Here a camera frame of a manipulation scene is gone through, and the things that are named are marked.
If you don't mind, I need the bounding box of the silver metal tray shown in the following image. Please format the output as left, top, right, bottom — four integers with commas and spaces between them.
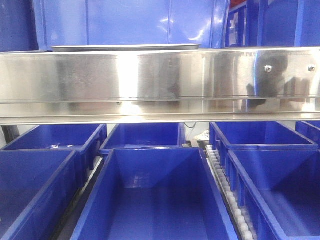
51, 43, 201, 53

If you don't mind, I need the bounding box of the lower blue bin rear centre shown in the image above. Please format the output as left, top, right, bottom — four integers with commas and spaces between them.
99, 122, 187, 156

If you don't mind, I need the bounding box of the blue bin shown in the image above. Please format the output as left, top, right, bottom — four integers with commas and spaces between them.
209, 121, 318, 167
0, 150, 82, 240
99, 122, 187, 156
227, 150, 320, 240
71, 148, 238, 240
2, 124, 107, 170

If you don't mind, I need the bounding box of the lower blue bin rear right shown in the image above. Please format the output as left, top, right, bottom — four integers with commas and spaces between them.
209, 121, 318, 167

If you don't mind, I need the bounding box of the lower blue bin rear left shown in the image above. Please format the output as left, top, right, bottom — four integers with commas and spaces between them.
2, 124, 107, 170

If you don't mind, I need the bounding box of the steel front shelf beam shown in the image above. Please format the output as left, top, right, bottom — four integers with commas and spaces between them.
0, 47, 320, 125

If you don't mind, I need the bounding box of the blue crate far right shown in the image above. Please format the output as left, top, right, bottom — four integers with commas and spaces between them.
224, 0, 320, 47

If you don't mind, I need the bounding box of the white roller track middle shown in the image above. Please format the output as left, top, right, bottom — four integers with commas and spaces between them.
205, 144, 256, 240

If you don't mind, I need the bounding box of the large blue crate centre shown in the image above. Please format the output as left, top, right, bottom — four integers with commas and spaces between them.
32, 0, 230, 50

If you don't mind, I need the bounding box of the large blue crate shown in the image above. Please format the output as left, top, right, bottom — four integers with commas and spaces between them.
0, 0, 39, 52
32, 0, 230, 50

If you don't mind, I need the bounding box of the large blue crate left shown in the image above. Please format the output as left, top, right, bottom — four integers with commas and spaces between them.
0, 0, 39, 52

